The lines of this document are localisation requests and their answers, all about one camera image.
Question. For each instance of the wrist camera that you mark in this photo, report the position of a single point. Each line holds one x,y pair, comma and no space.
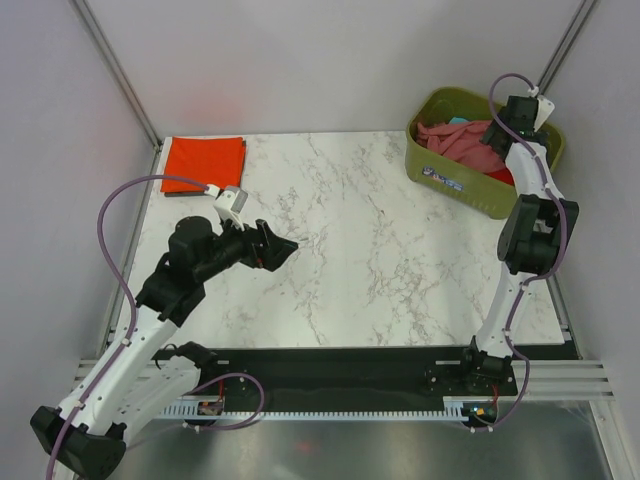
228,204
545,108

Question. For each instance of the pink t-shirt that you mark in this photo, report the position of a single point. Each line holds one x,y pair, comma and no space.
461,143

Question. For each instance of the olive green plastic basket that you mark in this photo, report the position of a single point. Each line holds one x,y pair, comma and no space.
487,194

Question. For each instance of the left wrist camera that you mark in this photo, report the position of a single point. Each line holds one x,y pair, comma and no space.
228,204

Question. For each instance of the white slotted cable duct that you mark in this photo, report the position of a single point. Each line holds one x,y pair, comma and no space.
349,407

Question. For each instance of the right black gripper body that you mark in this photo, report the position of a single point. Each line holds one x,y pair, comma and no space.
490,132

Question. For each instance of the right aluminium frame post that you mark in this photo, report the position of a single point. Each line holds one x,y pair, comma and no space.
571,34

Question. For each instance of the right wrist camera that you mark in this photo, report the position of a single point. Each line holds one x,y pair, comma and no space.
545,108

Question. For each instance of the left aluminium frame post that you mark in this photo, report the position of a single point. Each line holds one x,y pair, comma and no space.
104,48

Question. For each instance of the turquoise t-shirt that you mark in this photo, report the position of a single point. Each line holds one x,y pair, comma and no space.
458,121

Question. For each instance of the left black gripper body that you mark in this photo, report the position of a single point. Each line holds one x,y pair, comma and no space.
253,254

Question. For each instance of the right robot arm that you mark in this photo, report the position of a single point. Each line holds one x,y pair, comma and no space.
531,245

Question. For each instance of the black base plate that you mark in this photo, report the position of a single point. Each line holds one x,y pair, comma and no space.
258,373

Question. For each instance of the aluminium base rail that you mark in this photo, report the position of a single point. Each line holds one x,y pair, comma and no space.
548,380

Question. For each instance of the red t-shirt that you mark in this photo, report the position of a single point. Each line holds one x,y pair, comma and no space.
503,175

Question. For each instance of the folded orange t-shirt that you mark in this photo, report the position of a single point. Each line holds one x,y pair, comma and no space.
219,162

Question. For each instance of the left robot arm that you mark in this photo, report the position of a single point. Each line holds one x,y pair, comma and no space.
91,429

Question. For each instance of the aluminium frame post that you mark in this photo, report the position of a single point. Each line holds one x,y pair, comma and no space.
104,48
571,34

